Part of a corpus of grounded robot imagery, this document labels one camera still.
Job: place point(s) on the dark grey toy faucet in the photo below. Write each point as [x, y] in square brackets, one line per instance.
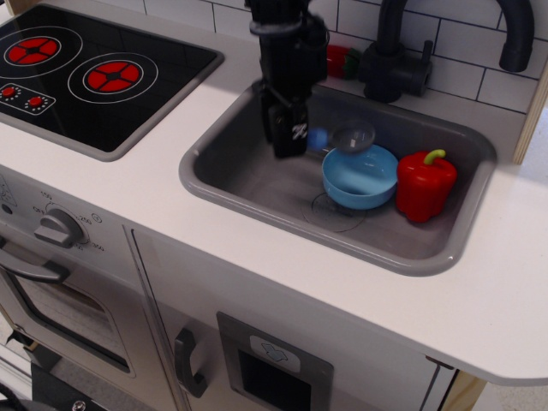
[388, 71]

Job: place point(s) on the red toy bell pepper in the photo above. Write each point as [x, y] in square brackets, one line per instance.
[424, 182]

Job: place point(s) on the grey plastic sink basin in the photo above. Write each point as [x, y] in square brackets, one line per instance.
[233, 165]

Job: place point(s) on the toy oven door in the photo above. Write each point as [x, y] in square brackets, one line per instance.
[93, 320]

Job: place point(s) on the grey oven dial knob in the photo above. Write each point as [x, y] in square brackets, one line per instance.
[57, 227]

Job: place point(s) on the red toy chili pepper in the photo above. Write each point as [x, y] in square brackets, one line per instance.
[342, 62]

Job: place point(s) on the white cabinet door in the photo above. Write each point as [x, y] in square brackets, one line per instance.
[189, 287]

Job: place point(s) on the grey toy dispenser panel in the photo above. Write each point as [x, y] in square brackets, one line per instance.
[272, 372]

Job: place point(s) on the blue-handled grey toy spoon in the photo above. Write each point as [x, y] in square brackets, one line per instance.
[350, 138]

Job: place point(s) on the grey cabinet door handle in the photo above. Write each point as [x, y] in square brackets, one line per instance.
[193, 383]

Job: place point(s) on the grey oven door handle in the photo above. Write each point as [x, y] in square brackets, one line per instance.
[49, 272]

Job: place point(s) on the light blue plastic bowl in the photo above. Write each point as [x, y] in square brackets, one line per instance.
[360, 181]

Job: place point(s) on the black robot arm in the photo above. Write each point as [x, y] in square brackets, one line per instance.
[277, 12]

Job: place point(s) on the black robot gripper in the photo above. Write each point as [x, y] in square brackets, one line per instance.
[292, 60]

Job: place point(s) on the black toy stove top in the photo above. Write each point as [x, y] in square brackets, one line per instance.
[90, 85]

